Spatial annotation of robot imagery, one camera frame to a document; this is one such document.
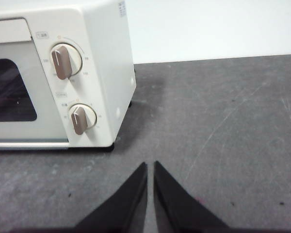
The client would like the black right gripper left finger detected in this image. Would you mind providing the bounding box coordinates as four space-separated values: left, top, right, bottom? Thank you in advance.
70 161 149 233

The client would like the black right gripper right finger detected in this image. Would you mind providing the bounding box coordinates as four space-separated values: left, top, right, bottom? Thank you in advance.
153 160 234 233

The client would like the glass oven door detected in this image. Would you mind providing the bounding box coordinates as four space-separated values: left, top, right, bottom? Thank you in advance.
0 18 69 144

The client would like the white Toshiba toaster oven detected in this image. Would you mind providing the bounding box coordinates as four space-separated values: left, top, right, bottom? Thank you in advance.
0 0 137 152

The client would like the small beige timer knob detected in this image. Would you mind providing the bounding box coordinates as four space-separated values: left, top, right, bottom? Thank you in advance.
67 103 97 135

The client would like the large beige temperature knob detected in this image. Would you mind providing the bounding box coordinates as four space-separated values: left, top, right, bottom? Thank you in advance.
48 43 83 81

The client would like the white label sticker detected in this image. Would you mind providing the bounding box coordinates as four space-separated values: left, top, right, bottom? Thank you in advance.
118 0 127 18

